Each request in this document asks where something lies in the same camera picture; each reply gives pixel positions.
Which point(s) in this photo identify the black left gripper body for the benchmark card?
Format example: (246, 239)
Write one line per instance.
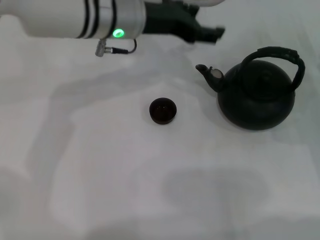
(170, 20)

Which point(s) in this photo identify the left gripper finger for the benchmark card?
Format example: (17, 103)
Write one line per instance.
(218, 31)
(206, 38)

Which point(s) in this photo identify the small dark teacup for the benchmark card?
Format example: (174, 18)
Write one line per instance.
(163, 111)

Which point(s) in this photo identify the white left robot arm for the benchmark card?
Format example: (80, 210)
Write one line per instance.
(50, 17)

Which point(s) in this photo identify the black round teapot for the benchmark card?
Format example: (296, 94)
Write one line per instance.
(255, 100)

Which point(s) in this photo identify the white rounded object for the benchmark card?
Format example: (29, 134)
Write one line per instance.
(213, 2)

